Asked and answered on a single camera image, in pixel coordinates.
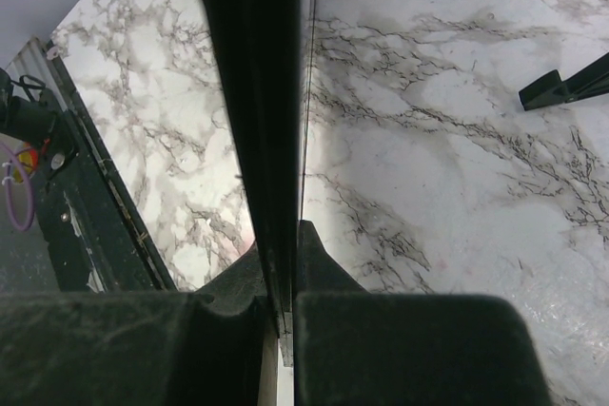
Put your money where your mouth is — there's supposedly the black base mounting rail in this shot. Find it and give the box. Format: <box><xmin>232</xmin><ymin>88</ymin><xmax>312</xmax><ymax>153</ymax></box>
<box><xmin>33</xmin><ymin>40</ymin><xmax>176</xmax><ymax>292</ymax></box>

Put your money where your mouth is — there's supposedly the white dry-erase whiteboard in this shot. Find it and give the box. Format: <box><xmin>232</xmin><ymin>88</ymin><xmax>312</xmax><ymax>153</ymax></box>
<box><xmin>191</xmin><ymin>0</ymin><xmax>318</xmax><ymax>367</ymax></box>

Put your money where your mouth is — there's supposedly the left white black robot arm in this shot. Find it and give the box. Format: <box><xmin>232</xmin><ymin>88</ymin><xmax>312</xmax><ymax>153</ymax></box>
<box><xmin>1</xmin><ymin>69</ymin><xmax>77</xmax><ymax>179</ymax></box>

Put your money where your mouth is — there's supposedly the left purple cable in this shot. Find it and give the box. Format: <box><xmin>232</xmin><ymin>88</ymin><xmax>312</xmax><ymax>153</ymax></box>
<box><xmin>0</xmin><ymin>142</ymin><xmax>35</xmax><ymax>231</ymax></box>

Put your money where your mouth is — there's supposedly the black whiteboard stand foot right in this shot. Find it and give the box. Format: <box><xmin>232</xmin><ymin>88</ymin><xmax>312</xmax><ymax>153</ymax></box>
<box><xmin>519</xmin><ymin>54</ymin><xmax>609</xmax><ymax>111</ymax></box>

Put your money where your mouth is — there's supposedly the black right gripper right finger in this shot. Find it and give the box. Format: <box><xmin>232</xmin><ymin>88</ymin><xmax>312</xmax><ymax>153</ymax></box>
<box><xmin>294</xmin><ymin>221</ymin><xmax>550</xmax><ymax>405</ymax></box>

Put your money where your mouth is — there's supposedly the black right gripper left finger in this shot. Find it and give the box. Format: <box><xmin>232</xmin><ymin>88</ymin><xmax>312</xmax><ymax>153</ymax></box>
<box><xmin>1</xmin><ymin>249</ymin><xmax>269</xmax><ymax>405</ymax></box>

